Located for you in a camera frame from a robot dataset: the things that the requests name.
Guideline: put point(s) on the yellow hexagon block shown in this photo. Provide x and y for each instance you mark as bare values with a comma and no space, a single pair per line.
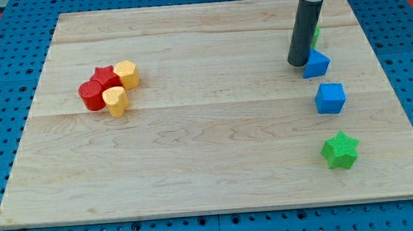
128,74

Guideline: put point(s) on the blue triangle block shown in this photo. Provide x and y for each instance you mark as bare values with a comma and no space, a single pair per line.
317,64

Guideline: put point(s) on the green star block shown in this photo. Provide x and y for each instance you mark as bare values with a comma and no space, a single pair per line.
340,151

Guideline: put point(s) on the green block behind rod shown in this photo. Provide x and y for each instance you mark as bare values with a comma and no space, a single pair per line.
315,37

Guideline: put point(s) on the blue cube block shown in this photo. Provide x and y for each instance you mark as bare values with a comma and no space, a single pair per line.
330,98

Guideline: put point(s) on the wooden board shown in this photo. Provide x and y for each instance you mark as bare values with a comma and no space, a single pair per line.
219,123

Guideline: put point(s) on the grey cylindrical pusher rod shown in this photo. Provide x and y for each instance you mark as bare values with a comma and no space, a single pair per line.
305,23

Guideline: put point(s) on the red star block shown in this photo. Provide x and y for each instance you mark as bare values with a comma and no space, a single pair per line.
106,77

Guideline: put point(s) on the red cylinder block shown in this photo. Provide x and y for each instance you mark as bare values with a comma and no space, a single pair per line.
91,93

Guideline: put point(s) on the yellow heart block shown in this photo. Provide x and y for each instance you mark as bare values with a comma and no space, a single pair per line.
116,100

